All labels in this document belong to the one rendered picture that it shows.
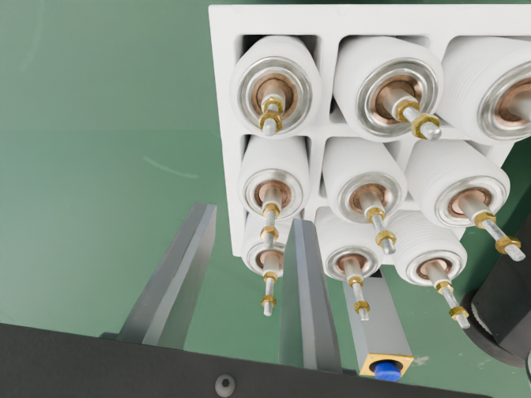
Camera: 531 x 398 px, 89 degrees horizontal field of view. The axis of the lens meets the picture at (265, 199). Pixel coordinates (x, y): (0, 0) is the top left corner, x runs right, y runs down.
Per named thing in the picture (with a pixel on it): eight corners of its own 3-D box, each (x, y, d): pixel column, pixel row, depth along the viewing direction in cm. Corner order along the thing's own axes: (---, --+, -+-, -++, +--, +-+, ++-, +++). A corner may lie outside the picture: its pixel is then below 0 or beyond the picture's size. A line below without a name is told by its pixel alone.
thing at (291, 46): (271, 14, 38) (260, 18, 24) (323, 57, 41) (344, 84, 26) (237, 75, 43) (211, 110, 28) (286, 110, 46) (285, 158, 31)
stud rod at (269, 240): (266, 200, 33) (261, 245, 27) (273, 197, 32) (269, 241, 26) (271, 206, 33) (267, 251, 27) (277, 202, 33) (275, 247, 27)
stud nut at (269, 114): (273, 104, 21) (272, 107, 20) (287, 120, 22) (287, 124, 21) (254, 121, 22) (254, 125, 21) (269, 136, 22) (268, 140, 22)
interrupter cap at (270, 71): (263, 37, 25) (263, 37, 24) (328, 86, 27) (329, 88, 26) (224, 107, 28) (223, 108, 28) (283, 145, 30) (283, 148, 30)
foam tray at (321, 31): (487, 5, 41) (595, 4, 27) (408, 208, 64) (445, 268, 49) (234, 5, 44) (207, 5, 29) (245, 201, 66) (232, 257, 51)
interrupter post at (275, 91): (271, 79, 27) (269, 87, 24) (291, 93, 27) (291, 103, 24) (258, 100, 28) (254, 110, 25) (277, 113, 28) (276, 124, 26)
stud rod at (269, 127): (274, 94, 26) (269, 121, 20) (280, 102, 26) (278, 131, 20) (266, 101, 26) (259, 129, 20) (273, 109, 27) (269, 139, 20)
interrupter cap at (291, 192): (248, 218, 37) (247, 221, 36) (238, 170, 33) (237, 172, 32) (304, 215, 36) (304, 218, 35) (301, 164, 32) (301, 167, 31)
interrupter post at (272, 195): (265, 201, 35) (262, 217, 32) (262, 185, 34) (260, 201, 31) (283, 200, 35) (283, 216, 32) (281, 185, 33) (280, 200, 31)
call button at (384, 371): (401, 358, 44) (404, 373, 42) (393, 369, 46) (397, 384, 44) (375, 357, 44) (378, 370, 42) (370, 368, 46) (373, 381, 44)
